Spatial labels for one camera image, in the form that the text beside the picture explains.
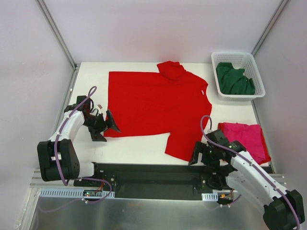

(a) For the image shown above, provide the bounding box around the red t shirt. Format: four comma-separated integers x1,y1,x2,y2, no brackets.
217,122,272,166
104,61,212,161

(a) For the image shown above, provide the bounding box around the white plastic basket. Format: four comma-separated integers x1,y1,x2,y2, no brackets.
211,51,266,102

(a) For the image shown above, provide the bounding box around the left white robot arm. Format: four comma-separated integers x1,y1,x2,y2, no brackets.
37,95,120,186

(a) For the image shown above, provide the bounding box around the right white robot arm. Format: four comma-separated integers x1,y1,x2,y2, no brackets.
189,129,305,230

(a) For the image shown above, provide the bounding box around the folded red t shirt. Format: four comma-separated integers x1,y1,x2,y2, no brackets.
217,122,272,166

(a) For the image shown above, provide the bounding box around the green t shirt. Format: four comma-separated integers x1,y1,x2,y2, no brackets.
216,62,256,95

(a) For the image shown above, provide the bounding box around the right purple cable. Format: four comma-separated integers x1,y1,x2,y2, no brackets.
200,115,301,230

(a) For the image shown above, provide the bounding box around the purple cable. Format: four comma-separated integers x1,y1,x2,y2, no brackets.
38,86,113,212
200,115,301,230

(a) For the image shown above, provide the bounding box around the right white cable duct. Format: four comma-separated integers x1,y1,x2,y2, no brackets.
201,192,219,202

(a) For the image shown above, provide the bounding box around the white cable duct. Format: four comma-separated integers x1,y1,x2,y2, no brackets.
40,188,115,199
201,192,219,202

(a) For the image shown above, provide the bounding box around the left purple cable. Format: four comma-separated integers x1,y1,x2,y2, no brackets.
38,86,113,212

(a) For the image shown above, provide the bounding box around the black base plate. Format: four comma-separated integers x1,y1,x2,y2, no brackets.
73,163,230,200

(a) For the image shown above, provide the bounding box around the left white cable duct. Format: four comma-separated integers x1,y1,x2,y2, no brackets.
40,188,115,199

